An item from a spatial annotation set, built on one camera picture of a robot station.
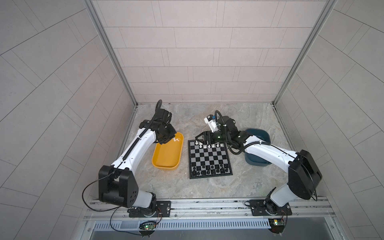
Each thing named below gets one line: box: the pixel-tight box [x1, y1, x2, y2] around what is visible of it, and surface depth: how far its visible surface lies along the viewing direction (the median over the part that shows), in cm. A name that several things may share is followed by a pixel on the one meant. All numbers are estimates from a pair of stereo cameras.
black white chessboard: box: [188, 139, 233, 180], surface depth 86 cm
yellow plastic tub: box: [152, 132, 184, 170], surface depth 92 cm
